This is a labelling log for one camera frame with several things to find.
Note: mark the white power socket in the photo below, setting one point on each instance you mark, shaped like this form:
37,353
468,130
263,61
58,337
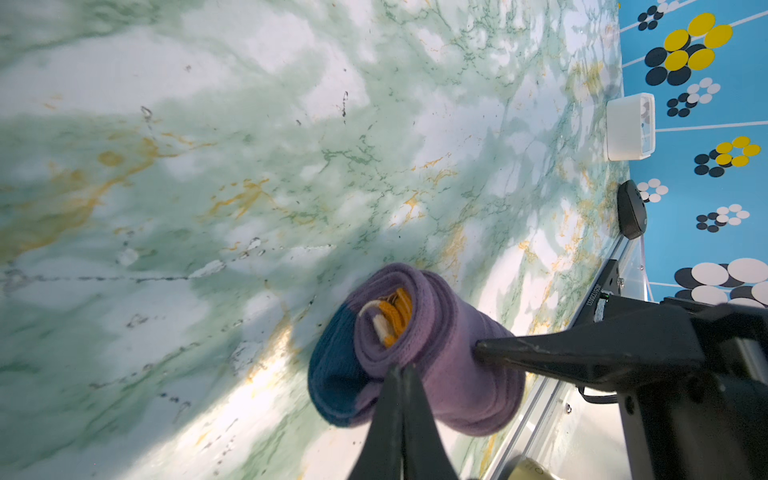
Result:
631,127

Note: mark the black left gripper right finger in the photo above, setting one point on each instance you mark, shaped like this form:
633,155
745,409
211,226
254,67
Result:
424,454

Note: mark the purple striped sock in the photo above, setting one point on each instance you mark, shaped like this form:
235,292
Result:
405,316

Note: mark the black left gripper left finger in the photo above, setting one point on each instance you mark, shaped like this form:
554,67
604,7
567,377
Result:
381,455

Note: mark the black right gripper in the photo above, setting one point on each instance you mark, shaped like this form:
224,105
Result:
692,380

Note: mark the black computer mouse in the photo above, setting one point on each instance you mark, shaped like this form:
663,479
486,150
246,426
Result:
632,214

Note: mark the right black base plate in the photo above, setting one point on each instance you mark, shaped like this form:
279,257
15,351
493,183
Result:
600,294

